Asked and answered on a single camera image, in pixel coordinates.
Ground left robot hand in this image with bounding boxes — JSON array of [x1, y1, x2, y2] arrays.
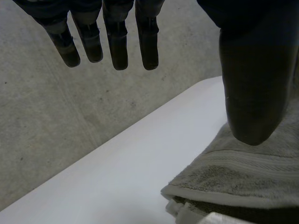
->
[[12, 0, 299, 147]]

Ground grey towel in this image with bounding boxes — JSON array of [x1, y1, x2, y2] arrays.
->
[[160, 70, 299, 224]]

